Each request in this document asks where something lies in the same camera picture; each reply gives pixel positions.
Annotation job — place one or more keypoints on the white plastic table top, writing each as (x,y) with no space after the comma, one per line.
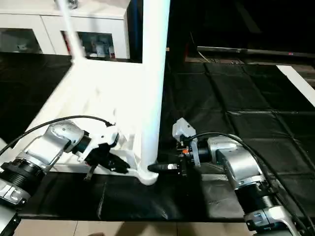
(108,98)

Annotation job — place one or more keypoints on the white plastic table leg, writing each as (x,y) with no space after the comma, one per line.
(155,73)
(71,34)

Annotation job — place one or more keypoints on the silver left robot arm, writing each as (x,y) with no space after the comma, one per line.
(49,145)

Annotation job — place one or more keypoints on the black work mat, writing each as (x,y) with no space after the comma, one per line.
(246,108)

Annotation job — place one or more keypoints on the small white cup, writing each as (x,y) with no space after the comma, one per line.
(111,51)

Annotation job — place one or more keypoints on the red bottle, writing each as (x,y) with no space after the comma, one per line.
(66,43)

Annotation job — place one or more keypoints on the white flat strip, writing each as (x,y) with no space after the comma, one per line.
(298,86)

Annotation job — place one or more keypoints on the white glass-door cabinet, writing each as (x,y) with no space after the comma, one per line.
(29,24)

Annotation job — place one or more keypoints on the grey crumpled object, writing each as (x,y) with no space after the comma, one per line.
(73,4)

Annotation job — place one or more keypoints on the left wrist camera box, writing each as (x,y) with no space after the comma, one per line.
(103,137)

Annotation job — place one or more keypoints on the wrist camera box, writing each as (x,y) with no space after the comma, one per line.
(103,137)
(183,130)

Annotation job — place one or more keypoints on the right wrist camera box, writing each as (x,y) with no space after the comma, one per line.
(183,130)

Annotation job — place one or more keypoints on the dark long rail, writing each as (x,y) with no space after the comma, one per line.
(256,50)

